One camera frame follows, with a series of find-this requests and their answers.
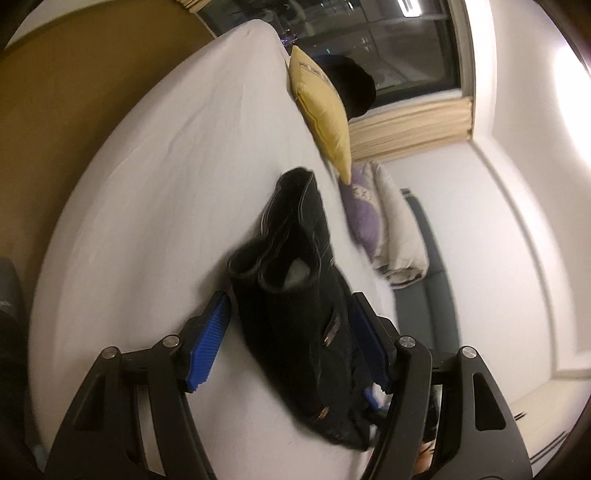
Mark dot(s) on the purple cushion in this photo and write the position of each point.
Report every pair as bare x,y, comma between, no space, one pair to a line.
362,216

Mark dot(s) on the black pants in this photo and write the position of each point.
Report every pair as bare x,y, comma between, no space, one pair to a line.
293,308

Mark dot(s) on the yellow cushion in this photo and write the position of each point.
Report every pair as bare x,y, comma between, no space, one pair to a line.
323,110

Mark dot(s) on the grey headboard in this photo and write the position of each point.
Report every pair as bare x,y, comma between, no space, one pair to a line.
426,310

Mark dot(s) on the beige curtain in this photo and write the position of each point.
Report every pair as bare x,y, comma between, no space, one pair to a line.
194,6
411,129

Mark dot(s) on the white bed mattress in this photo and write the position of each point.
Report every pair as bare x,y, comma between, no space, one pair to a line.
143,241

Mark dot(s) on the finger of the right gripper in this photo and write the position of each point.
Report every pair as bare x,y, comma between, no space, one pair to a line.
375,397

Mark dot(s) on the left beige curtain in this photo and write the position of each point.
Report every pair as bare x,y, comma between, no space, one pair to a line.
194,6

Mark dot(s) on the black chair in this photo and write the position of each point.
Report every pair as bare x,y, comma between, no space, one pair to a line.
354,84

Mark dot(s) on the dark window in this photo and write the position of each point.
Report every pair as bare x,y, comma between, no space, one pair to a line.
408,47

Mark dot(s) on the right beige curtain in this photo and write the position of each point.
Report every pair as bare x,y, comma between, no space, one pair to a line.
411,129

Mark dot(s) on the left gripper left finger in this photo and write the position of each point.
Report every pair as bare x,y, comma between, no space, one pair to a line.
130,418

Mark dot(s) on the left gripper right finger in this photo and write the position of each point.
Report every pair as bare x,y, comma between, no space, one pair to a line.
447,418

